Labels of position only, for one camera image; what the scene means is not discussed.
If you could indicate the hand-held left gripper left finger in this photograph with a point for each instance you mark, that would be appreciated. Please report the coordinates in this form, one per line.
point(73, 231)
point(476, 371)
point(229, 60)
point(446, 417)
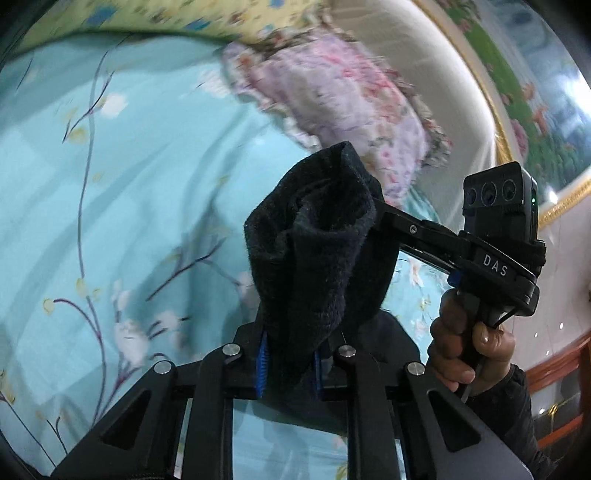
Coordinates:
point(262, 369)

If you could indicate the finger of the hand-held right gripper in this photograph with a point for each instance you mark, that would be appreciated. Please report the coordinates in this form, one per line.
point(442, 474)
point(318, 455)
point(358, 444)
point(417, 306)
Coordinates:
point(429, 262)
point(415, 228)

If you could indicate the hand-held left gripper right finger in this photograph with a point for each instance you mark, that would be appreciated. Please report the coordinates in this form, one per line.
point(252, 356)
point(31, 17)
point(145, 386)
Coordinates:
point(317, 376)

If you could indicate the black fuzzy sock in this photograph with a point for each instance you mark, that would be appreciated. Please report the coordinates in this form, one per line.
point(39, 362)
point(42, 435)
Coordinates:
point(314, 240)

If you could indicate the person's right forearm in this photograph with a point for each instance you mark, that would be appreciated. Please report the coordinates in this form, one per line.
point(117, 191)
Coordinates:
point(512, 424)

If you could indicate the person's right hand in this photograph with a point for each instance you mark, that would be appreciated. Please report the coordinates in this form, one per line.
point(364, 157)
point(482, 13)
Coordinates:
point(494, 355)

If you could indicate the red wooden furniture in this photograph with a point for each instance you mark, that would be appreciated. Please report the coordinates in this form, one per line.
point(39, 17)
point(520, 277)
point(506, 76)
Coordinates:
point(563, 362)

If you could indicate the pink floral pillow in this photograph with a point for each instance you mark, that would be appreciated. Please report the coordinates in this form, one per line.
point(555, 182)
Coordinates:
point(346, 101)

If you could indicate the white padded headboard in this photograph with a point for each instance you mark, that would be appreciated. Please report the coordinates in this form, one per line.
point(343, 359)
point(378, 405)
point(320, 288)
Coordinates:
point(452, 83)

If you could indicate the gold framed landscape painting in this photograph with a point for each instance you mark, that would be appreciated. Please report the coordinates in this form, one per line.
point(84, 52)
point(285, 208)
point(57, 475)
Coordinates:
point(545, 92)

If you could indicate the blue floral bedsheet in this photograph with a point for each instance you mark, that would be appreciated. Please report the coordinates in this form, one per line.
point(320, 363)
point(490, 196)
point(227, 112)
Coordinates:
point(138, 184)

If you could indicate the yellow floral pillow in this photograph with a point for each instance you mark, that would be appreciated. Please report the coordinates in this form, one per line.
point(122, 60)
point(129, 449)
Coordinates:
point(184, 14)

